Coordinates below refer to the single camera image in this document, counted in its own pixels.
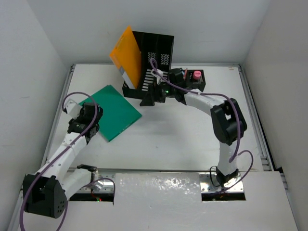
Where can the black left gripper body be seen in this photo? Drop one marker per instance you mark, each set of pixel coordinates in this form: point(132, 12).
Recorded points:
point(75, 121)

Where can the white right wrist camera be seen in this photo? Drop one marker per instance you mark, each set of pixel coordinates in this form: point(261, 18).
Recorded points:
point(158, 75)

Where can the black mesh file organizer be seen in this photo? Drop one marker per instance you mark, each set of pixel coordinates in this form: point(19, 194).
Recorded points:
point(151, 45)

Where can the orange folder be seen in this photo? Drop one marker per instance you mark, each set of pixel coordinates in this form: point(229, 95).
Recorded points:
point(126, 56)

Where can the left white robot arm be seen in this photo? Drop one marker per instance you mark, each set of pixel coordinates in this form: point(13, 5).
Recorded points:
point(47, 191)

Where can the white front cover board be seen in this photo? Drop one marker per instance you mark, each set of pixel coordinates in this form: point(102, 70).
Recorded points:
point(172, 202)

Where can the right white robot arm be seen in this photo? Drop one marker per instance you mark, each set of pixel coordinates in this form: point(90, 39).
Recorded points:
point(228, 122)

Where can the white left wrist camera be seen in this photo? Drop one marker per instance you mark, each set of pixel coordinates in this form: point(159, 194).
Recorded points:
point(72, 108)

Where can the red clear pen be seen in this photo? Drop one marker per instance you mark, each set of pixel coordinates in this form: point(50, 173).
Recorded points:
point(185, 73)

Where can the black pen holder box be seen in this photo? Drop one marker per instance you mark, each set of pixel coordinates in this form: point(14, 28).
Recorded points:
point(175, 76)

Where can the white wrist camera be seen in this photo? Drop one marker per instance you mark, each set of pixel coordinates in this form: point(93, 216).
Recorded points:
point(158, 75)
point(72, 108)

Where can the green folder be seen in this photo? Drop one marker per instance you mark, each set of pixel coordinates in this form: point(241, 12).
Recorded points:
point(118, 113)

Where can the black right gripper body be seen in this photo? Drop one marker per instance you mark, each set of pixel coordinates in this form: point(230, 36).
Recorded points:
point(163, 91)

